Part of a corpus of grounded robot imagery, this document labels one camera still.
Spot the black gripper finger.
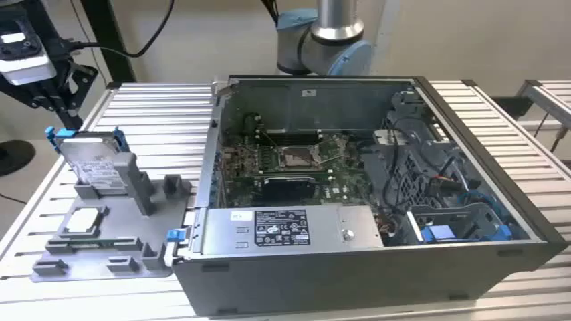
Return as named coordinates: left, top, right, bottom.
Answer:
left=25, top=62, right=100, bottom=132
left=0, top=78, right=41, bottom=110

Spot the hard disk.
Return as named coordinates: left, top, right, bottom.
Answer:
left=44, top=126, right=130, bottom=198

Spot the grey-blue disk bay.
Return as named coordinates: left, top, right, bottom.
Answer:
left=360, top=90, right=532, bottom=249

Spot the black round floor base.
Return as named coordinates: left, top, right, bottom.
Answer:
left=0, top=139, right=37, bottom=177

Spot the silver CPU chip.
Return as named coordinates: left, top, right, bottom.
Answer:
left=64, top=207, right=101, bottom=235

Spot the grey plastic parts rack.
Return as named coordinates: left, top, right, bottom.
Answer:
left=28, top=152, right=200, bottom=284

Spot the small green upright board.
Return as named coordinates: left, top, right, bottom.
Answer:
left=241, top=112, right=262, bottom=138

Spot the green motherboard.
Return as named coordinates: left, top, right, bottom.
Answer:
left=217, top=128, right=380, bottom=208

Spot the green RAM stick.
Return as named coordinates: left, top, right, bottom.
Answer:
left=48, top=239, right=138, bottom=251

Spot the RAM slot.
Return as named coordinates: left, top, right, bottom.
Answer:
left=261, top=130, right=324, bottom=142
left=257, top=168, right=333, bottom=177

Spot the CPU socket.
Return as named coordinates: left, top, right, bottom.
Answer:
left=274, top=144, right=322, bottom=169

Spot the black heat sink block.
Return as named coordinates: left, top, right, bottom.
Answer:
left=261, top=176, right=318, bottom=205

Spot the silver power supply unit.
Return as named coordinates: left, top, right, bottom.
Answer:
left=200, top=206, right=385, bottom=257

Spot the open grey PC case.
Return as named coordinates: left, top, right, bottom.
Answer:
left=170, top=74, right=571, bottom=317

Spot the metal slat side table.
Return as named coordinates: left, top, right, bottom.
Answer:
left=516, top=79, right=571, bottom=132

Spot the white and black camera box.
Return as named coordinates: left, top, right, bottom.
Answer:
left=0, top=19, right=57, bottom=86

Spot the black stand post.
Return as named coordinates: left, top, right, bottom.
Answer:
left=80, top=0, right=136, bottom=84

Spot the black camera cable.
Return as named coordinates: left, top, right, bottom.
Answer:
left=57, top=0, right=176, bottom=58

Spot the black wire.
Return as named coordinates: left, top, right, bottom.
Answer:
left=381, top=115, right=429, bottom=215

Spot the blue wire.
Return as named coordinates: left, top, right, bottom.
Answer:
left=457, top=189, right=499, bottom=210

